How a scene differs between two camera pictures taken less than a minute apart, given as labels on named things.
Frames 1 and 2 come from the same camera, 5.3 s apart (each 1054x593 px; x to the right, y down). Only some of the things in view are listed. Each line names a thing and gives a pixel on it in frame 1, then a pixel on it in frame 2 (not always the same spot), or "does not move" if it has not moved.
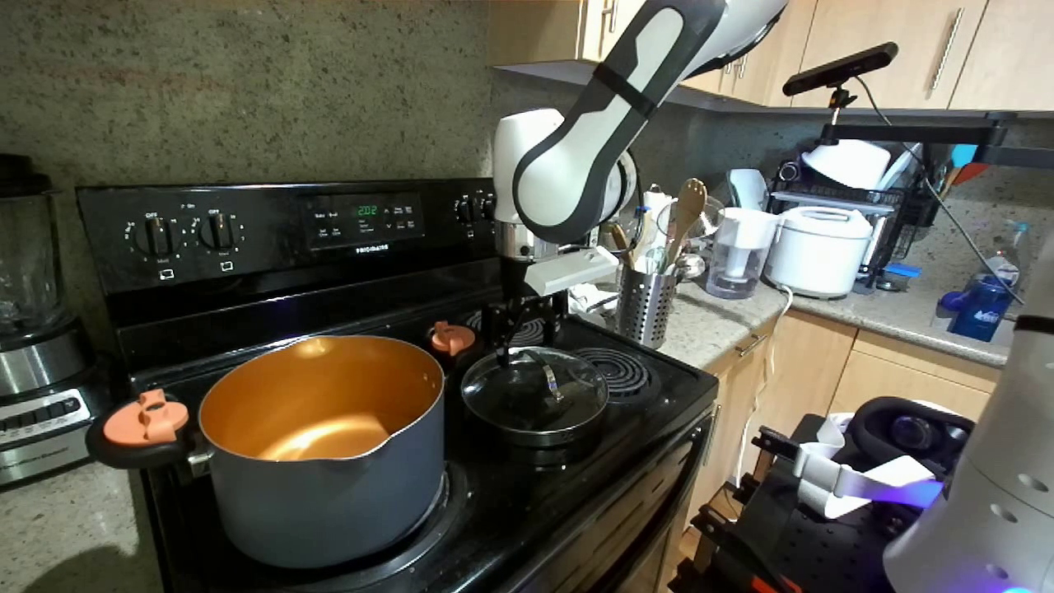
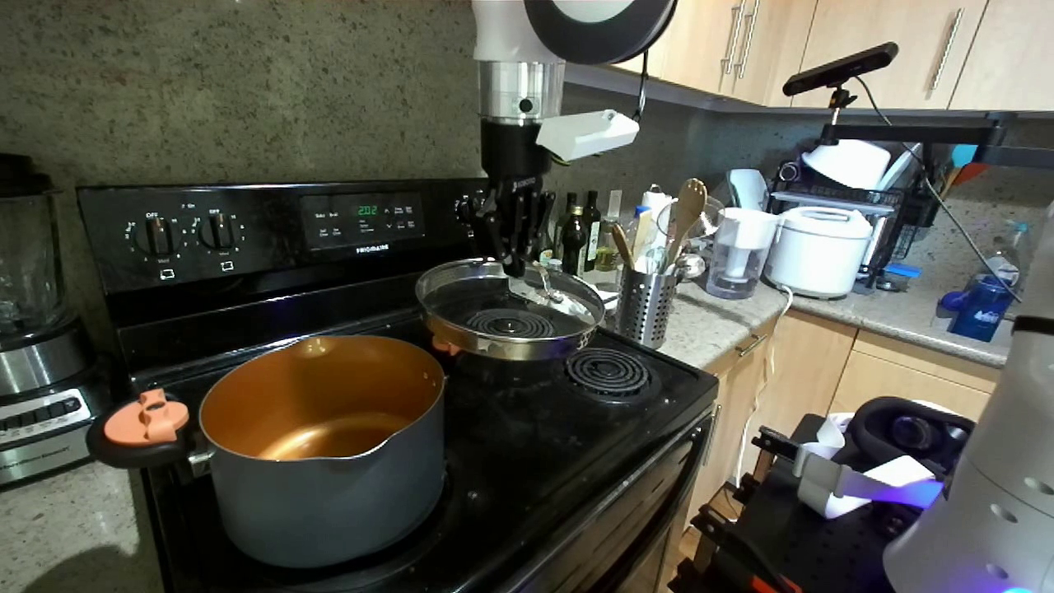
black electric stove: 569,452 does not move
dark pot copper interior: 322,448 does not move
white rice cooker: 814,249 does not move
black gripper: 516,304 -> 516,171
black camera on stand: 841,70 does not move
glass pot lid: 534,390 -> 504,312
